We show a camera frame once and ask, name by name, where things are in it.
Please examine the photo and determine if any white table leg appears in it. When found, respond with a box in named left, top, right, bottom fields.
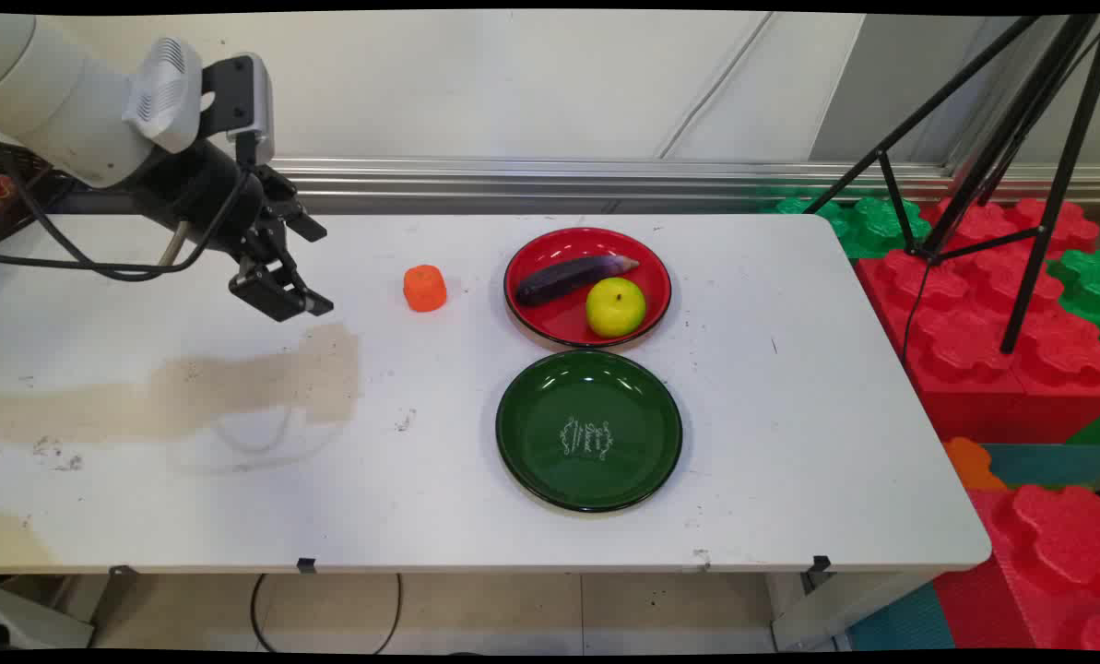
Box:
left=769, top=570, right=940, bottom=652

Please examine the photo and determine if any orange foam piece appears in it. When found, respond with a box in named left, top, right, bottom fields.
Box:
left=940, top=435, right=1009, bottom=492

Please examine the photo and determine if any black tripod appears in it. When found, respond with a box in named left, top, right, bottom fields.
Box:
left=802, top=13, right=1100, bottom=356

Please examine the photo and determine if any silver black wrist camera box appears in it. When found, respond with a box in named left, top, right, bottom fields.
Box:
left=200, top=53, right=277, bottom=169

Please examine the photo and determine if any orange toy tangerine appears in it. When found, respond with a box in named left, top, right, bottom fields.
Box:
left=403, top=264, right=449, bottom=314

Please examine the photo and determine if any teal foam mat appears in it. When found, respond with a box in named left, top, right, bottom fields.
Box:
left=977, top=441, right=1100, bottom=492

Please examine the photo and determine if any black floor cable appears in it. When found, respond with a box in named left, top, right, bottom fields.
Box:
left=250, top=573, right=404, bottom=657

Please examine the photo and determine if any dark crate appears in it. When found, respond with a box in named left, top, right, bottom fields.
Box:
left=0, top=129, right=76, bottom=252

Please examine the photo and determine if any dark green plate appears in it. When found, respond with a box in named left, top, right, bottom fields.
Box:
left=494, top=349, right=685, bottom=515

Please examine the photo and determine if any large red foam block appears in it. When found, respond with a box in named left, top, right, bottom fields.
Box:
left=855, top=196, right=1100, bottom=445

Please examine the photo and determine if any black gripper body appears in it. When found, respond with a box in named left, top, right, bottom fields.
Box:
left=128, top=136, right=298, bottom=270

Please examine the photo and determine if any purple toy eggplant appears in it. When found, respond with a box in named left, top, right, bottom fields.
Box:
left=514, top=255, right=642, bottom=309

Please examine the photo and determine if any aluminium wall rail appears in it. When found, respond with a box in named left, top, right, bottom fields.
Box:
left=47, top=155, right=1100, bottom=217

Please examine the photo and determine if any yellow-green toy apple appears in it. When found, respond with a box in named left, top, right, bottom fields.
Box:
left=585, top=277, right=648, bottom=339

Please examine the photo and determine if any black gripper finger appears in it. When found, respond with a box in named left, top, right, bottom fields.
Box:
left=228, top=231, right=336, bottom=324
left=254, top=164, right=330, bottom=244

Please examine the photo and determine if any green foam block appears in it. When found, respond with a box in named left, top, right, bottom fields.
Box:
left=1046, top=247, right=1100, bottom=344
left=760, top=194, right=934, bottom=262

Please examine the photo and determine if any red plate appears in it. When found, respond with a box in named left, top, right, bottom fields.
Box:
left=503, top=226, right=674, bottom=351

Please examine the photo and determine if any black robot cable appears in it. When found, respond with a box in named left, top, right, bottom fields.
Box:
left=0, top=125, right=257, bottom=283

